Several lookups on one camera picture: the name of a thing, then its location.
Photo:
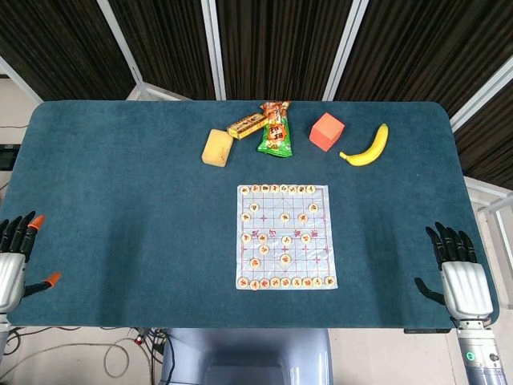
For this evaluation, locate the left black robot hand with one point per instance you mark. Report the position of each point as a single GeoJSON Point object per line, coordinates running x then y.
{"type": "Point", "coordinates": [12, 276]}

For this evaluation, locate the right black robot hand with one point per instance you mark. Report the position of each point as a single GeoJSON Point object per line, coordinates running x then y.
{"type": "Point", "coordinates": [467, 286]}

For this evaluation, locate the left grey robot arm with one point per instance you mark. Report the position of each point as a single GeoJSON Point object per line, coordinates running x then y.
{"type": "Point", "coordinates": [3, 333]}

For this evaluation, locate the white chinese chess board sheet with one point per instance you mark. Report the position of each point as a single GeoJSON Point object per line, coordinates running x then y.
{"type": "Point", "coordinates": [316, 256]}

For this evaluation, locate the black table control panel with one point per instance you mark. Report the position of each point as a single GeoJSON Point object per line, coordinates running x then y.
{"type": "Point", "coordinates": [426, 331]}

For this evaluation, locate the black electronic box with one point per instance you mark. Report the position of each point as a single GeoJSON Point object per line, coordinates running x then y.
{"type": "Point", "coordinates": [8, 153]}

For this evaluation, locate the blue felt table cover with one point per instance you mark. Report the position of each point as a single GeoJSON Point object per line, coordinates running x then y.
{"type": "Point", "coordinates": [120, 180]}

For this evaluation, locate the dark corrugated partition panel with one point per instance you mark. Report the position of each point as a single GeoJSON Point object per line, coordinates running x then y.
{"type": "Point", "coordinates": [421, 40]}
{"type": "Point", "coordinates": [280, 40]}
{"type": "Point", "coordinates": [493, 140]}
{"type": "Point", "coordinates": [172, 40]}
{"type": "Point", "coordinates": [60, 40]}

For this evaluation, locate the yellow banana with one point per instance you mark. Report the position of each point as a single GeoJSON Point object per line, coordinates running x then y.
{"type": "Point", "coordinates": [374, 148]}

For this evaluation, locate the orange cube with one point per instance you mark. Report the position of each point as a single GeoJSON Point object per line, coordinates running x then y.
{"type": "Point", "coordinates": [326, 132]}

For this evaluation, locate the grey-blue robot torso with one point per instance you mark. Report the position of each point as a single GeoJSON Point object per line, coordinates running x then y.
{"type": "Point", "coordinates": [248, 353]}

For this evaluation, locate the green snack bag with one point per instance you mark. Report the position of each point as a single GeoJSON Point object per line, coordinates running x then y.
{"type": "Point", "coordinates": [275, 140]}

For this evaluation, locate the yellow sponge block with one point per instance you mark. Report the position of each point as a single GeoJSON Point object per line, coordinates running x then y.
{"type": "Point", "coordinates": [217, 147]}

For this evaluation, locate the yellow rectangular carton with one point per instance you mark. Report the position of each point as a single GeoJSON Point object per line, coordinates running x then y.
{"type": "Point", "coordinates": [246, 126]}

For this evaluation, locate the white metal frame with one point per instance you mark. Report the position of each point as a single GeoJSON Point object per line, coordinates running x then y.
{"type": "Point", "coordinates": [487, 192]}

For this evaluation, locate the white partition frame post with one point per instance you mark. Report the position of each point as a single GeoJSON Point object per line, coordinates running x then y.
{"type": "Point", "coordinates": [120, 40]}
{"type": "Point", "coordinates": [20, 80]}
{"type": "Point", "coordinates": [481, 96]}
{"type": "Point", "coordinates": [213, 48]}
{"type": "Point", "coordinates": [346, 48]}

